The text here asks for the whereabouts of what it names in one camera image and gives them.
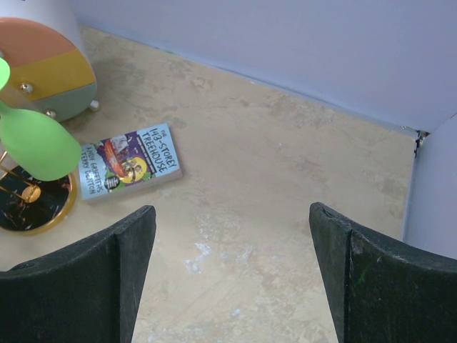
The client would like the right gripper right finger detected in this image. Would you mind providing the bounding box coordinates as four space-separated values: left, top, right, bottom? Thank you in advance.
308 202 456 342

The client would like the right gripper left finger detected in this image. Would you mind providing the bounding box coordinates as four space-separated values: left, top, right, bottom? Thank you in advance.
1 206 156 342

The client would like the green goblet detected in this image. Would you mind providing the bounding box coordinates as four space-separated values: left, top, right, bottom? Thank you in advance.
0 56 83 182

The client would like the gold wine glass rack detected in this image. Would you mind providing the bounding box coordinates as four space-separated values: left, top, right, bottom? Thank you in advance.
1 151 77 235

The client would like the colourful children's book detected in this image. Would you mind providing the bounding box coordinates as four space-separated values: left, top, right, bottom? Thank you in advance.
79 123 183 202

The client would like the white orange cylinder appliance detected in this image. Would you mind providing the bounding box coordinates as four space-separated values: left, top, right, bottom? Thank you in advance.
1 0 100 121

